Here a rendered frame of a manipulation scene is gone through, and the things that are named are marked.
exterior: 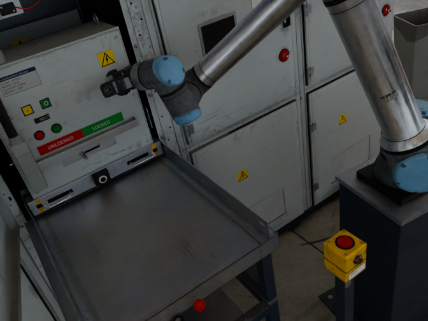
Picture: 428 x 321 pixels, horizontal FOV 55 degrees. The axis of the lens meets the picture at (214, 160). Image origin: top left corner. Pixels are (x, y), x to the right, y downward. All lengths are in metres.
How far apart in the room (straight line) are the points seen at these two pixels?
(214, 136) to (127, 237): 0.68
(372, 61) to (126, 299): 0.90
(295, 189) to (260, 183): 0.28
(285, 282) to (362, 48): 1.42
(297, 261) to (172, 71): 1.42
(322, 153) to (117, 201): 1.26
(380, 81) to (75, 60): 0.95
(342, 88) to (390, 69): 1.16
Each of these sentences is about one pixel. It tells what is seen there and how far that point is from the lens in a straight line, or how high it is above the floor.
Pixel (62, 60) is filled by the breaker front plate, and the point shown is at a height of 1.35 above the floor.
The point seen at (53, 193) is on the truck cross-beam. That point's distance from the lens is 1.60.
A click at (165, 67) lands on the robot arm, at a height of 1.33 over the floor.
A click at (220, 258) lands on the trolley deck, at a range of 1.22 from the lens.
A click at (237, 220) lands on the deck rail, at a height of 0.85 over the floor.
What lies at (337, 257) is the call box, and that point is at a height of 0.88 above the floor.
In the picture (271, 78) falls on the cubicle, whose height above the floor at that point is 0.97.
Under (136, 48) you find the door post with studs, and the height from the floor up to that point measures 1.30.
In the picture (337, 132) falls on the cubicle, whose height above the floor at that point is 0.49.
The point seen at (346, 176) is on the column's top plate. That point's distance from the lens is 1.62.
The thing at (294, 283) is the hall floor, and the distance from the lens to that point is 2.22.
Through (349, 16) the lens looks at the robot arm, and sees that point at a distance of 1.09.
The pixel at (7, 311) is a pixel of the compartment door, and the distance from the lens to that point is 1.34.
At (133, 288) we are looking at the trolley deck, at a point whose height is 0.85.
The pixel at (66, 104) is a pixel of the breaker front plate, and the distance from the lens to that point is 1.50.
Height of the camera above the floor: 1.73
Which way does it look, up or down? 33 degrees down
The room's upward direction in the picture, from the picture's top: 12 degrees counter-clockwise
